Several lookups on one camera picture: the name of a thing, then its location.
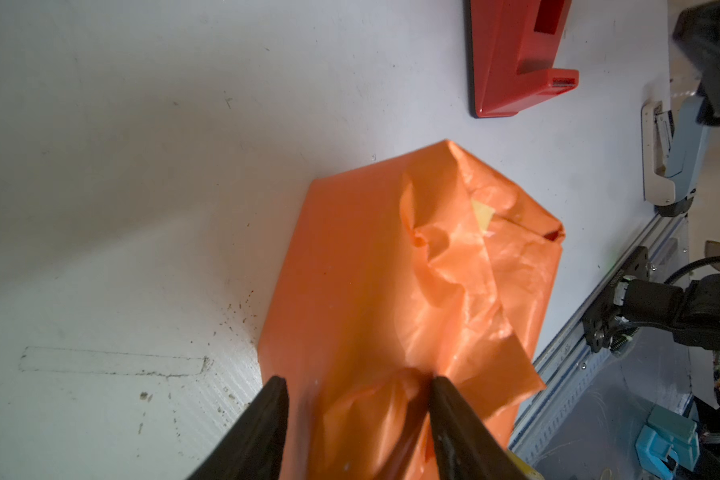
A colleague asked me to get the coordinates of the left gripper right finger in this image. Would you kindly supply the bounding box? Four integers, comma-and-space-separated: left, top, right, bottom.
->
429, 376, 525, 480

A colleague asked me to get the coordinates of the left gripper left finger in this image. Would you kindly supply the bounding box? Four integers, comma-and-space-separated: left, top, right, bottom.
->
188, 376, 289, 480

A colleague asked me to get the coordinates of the yellow orange wrapping paper sheet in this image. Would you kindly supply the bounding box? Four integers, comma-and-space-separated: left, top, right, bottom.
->
258, 141, 565, 479

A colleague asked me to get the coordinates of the red tape dispenser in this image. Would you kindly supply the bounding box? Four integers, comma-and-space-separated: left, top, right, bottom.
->
464, 0, 579, 119

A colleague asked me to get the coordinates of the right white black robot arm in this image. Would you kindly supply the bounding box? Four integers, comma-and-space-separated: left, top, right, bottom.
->
581, 1, 720, 353

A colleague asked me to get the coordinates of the clear tape roll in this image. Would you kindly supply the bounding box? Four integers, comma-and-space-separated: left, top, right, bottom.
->
506, 450, 545, 480

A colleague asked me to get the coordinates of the light blue phone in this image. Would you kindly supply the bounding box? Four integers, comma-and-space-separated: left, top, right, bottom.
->
641, 95, 710, 218

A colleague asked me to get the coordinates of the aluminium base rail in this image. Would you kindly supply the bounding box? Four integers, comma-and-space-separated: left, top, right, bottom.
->
509, 215, 688, 466

